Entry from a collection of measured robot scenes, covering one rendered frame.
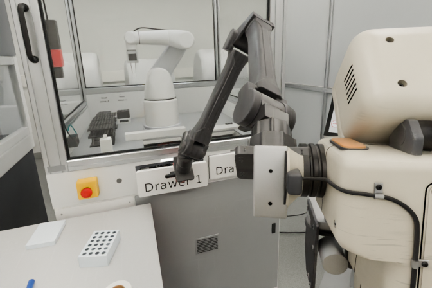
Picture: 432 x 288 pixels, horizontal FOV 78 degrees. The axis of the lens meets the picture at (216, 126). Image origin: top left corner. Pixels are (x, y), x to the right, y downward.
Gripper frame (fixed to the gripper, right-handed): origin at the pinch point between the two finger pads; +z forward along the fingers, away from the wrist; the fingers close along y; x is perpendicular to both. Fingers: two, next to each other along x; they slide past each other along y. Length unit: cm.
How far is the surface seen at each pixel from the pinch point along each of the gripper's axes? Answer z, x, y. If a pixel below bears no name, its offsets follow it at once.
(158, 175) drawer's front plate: 0.3, 9.0, 2.6
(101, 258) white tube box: -9.8, 29.9, -24.9
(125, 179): 6.8, 22.2, 5.9
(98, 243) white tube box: -6.2, 31.0, -19.6
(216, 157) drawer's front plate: 2.2, -17.2, 7.0
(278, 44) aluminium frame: -32, -49, 40
